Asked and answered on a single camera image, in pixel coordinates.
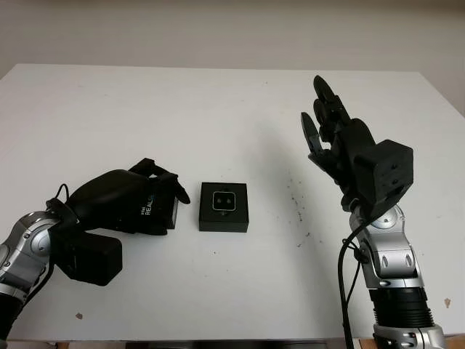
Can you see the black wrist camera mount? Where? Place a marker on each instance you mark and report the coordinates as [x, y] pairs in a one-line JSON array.
[[390, 171], [94, 258]]

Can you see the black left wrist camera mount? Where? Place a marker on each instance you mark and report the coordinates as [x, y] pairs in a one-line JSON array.
[[94, 258]]

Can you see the small silver depth camera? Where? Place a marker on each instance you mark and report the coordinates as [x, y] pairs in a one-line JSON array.
[[224, 200]]

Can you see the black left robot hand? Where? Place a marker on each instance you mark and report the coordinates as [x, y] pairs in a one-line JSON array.
[[109, 196]]

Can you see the black RealSense box lid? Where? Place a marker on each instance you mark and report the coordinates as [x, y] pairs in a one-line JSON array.
[[160, 212]]

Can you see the black camera box base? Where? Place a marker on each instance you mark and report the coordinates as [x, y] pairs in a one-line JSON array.
[[223, 223]]

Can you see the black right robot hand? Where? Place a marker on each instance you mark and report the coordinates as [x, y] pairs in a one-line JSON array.
[[354, 141]]

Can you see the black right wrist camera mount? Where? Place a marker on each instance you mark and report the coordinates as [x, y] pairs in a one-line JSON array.
[[390, 171]]

